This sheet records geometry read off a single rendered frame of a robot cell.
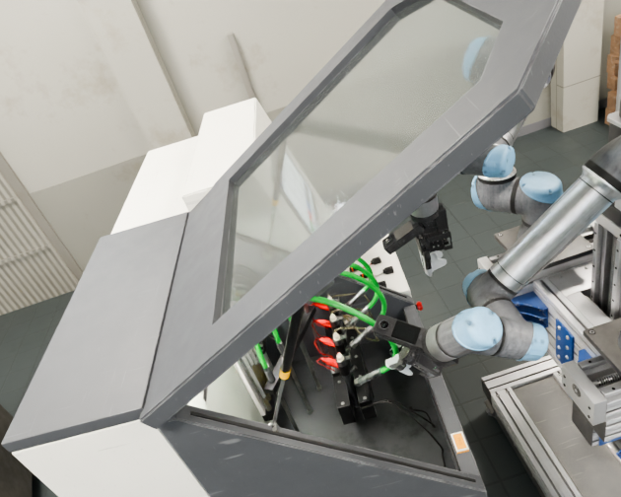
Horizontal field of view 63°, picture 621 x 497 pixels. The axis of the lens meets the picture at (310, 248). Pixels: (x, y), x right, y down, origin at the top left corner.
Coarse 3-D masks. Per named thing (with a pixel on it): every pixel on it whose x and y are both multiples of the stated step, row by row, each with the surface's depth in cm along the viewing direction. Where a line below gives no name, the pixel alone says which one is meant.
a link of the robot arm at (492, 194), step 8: (512, 176) 155; (472, 184) 164; (480, 184) 160; (488, 184) 157; (496, 184) 156; (504, 184) 156; (512, 184) 156; (472, 192) 163; (480, 192) 161; (488, 192) 159; (496, 192) 158; (504, 192) 156; (480, 200) 162; (488, 200) 160; (496, 200) 159; (504, 200) 157; (480, 208) 166; (488, 208) 163; (496, 208) 161; (504, 208) 159
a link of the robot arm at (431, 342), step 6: (438, 324) 99; (432, 330) 100; (426, 336) 101; (432, 336) 98; (426, 342) 100; (432, 342) 98; (432, 348) 99; (438, 348) 97; (432, 354) 100; (438, 354) 98; (444, 354) 97; (444, 360) 99
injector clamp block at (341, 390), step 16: (352, 336) 161; (336, 352) 158; (352, 352) 156; (336, 384) 148; (368, 384) 145; (336, 400) 143; (352, 400) 151; (368, 400) 141; (352, 416) 144; (368, 416) 144
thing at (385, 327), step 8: (376, 320) 108; (384, 320) 107; (392, 320) 107; (400, 320) 107; (376, 328) 107; (384, 328) 106; (392, 328) 106; (400, 328) 106; (408, 328) 106; (416, 328) 105; (424, 328) 105; (376, 336) 108; (384, 336) 106; (392, 336) 105; (400, 336) 105; (408, 336) 105; (416, 336) 104; (400, 344) 106; (408, 344) 104; (416, 344) 103
